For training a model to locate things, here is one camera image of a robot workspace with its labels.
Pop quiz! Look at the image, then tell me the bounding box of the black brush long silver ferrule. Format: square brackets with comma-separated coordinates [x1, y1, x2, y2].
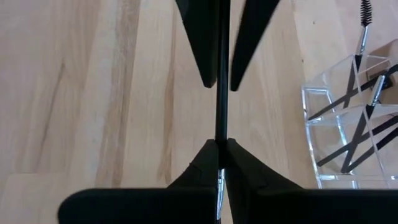
[340, 74, 393, 174]

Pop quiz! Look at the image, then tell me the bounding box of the clear acrylic brush organizer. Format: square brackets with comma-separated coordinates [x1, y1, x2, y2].
[300, 39, 398, 190]

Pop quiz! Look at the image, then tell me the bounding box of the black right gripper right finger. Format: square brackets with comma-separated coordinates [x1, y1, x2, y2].
[224, 138, 398, 224]

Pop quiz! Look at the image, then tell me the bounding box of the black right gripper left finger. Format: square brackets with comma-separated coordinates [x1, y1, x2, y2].
[57, 139, 220, 224]

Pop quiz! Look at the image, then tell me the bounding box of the thin black pointed makeup brush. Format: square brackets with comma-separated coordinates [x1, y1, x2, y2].
[214, 0, 231, 224]

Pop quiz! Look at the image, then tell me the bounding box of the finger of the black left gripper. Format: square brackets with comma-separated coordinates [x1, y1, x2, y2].
[229, 0, 280, 92]
[175, 0, 220, 89]

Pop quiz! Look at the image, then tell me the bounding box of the black spoolie makeup brush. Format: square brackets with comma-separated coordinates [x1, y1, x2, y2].
[343, 0, 373, 110]

